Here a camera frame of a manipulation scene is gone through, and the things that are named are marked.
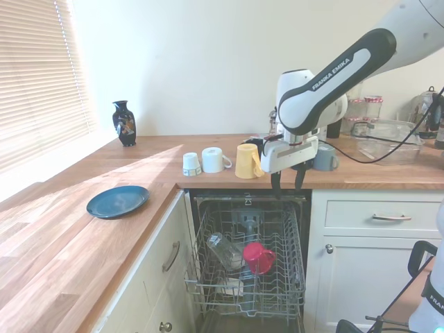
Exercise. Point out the glass dome jar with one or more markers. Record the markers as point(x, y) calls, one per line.
point(425, 111)

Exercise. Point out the yellow mug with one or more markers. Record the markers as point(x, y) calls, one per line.
point(247, 161)

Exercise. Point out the clear glass baking dish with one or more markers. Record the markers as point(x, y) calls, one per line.
point(388, 138)

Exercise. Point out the white Franka Panda arm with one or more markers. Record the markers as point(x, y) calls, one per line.
point(322, 93)

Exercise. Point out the grey blue mug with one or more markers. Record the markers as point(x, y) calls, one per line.
point(325, 157)

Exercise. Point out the white plastic container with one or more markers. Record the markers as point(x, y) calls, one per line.
point(231, 286)

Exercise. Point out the dark blue plate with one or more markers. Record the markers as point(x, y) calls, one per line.
point(118, 202)

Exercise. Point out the glass jar with checked lid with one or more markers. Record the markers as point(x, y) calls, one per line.
point(355, 111)
point(374, 107)

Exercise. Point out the clear drinking glass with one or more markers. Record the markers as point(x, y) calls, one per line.
point(222, 251)

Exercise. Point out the cream corner cabinet front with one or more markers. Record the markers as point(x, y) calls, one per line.
point(156, 274)

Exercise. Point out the cream cabinet door with knob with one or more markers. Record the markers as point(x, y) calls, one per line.
point(364, 277)

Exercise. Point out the black camera stand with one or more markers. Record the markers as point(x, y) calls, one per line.
point(406, 295)

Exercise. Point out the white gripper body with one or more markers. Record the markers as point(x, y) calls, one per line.
point(289, 156)

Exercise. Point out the small white patterned cup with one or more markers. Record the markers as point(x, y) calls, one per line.
point(191, 166)

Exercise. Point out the white slatted window blind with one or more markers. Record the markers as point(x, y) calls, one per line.
point(38, 79)

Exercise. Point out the black floral vase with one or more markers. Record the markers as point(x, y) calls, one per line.
point(124, 125)

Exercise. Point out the red mug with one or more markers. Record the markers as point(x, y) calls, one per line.
point(258, 262)

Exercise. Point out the white mug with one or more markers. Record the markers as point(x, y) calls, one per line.
point(213, 160)

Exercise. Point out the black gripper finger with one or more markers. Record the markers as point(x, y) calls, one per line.
point(276, 185)
point(299, 177)

